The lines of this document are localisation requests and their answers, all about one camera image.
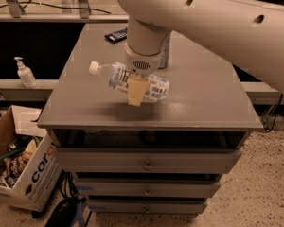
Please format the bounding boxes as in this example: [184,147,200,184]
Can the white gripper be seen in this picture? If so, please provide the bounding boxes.
[125,43,163,106]

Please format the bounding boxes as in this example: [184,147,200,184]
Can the clear plastic water bottle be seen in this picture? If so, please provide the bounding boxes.
[89,61,169,103]

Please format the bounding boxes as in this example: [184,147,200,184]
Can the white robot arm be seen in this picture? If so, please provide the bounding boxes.
[117,0,284,95]

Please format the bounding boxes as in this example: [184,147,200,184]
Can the white pump dispenser bottle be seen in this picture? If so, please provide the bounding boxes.
[14,57,37,88]

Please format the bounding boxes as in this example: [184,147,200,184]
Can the silver drink can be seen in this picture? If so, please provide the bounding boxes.
[159,34,170,69]

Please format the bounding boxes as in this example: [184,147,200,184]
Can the grey drawer cabinet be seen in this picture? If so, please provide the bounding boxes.
[38,24,262,215]

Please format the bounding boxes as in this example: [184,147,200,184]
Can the white cardboard box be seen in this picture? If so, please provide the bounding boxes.
[0,105,62,212]

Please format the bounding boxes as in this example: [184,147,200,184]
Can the green stick in box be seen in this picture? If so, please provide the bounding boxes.
[0,148,25,161]

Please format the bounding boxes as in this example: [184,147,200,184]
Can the snack packets in box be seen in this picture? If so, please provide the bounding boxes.
[0,135,43,188]

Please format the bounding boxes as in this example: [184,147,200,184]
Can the black cable under cabinet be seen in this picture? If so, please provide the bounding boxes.
[44,170,94,227]

